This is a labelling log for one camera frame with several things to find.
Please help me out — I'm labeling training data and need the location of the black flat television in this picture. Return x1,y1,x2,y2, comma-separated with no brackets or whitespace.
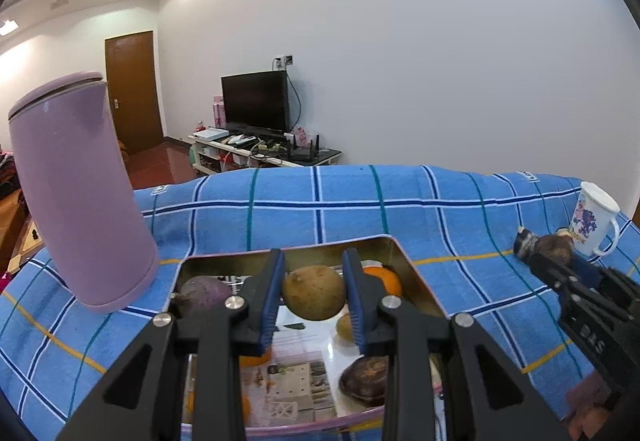
221,70,290,132

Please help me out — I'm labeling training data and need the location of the dark brown passion fruit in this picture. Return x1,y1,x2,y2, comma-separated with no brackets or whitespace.
534,234,574,265

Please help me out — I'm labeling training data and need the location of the dark cylindrical tin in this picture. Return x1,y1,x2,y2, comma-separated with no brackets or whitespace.
513,227,540,263

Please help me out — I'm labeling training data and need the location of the orange tangerine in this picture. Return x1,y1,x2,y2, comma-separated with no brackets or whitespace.
363,265,402,297
182,348,272,425

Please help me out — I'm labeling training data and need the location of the black wifi router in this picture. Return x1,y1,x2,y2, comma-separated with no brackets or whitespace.
286,134,320,164

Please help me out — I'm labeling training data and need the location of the lilac thermos bottle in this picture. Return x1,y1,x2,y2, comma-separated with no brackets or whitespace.
9,71,160,312

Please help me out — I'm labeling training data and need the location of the white TV stand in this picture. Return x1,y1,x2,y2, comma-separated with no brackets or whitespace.
188,135,343,174

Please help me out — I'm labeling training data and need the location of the person's right hand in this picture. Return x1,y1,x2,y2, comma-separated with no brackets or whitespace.
565,372,614,440

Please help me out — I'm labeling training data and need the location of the blue plaid towel cloth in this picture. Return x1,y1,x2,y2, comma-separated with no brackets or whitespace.
1,166,592,440

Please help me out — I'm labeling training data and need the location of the white printed enamel mug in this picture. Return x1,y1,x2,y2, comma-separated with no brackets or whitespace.
568,181,620,257

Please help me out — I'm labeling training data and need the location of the small olive-brown fruit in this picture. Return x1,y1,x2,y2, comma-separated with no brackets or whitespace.
335,312,355,343

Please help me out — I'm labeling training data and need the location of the large purple round fruit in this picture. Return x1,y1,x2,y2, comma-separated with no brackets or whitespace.
170,275,233,317

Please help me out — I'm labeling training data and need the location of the pink metal tray box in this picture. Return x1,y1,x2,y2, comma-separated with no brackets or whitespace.
166,234,449,437

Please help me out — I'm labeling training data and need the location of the pink box beside television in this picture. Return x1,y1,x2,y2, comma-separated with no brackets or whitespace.
213,95,226,129

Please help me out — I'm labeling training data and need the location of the brown kiwi fruit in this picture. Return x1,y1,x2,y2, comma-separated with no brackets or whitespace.
282,265,346,321

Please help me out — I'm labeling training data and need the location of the brown wooden door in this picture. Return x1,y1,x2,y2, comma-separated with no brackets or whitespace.
104,30,164,155

